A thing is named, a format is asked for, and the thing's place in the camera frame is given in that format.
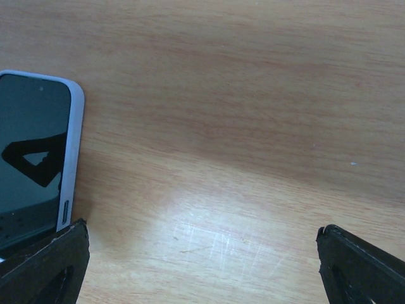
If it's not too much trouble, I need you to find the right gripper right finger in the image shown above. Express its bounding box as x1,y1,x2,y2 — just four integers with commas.
316,224,404,303

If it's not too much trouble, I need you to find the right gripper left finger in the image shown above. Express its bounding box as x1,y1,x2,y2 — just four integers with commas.
1,218,90,303

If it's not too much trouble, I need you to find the lavender phone case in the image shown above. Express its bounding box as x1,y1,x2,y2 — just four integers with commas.
1,70,85,231

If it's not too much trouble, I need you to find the black phone green edge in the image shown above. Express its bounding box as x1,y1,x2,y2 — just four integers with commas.
1,73,71,259

